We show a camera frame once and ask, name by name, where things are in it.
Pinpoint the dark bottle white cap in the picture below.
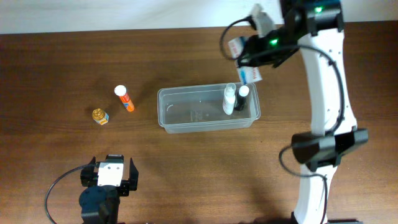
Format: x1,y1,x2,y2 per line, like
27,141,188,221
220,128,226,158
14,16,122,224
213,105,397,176
234,85,249,111

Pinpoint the right black cable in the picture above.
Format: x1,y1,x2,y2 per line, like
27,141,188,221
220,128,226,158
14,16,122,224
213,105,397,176
219,16,346,224

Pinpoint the black cable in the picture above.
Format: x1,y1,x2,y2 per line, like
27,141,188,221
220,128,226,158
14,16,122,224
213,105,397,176
44,164,91,224
219,16,346,224

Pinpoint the small gold-lid balm jar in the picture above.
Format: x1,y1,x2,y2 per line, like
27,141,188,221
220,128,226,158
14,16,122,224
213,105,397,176
91,108,109,125

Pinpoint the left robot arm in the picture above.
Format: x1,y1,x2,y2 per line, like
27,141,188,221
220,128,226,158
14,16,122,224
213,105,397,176
79,154,139,224

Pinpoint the white blue medicine box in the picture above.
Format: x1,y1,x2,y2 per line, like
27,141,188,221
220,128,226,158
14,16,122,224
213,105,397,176
228,36,262,85

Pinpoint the left black cable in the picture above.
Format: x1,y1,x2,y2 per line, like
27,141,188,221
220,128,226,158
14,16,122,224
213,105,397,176
44,164,91,224

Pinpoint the orange tablet tube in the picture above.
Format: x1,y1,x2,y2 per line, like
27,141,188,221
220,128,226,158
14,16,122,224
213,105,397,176
114,85,135,112

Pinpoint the clear plastic container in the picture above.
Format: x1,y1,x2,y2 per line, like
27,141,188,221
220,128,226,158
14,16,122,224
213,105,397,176
157,83,261,134

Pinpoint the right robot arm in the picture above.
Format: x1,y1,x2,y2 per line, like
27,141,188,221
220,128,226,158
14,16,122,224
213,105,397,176
235,1,368,223

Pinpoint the white spray bottle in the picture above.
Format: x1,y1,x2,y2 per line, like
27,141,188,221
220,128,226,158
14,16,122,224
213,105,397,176
223,83,236,115

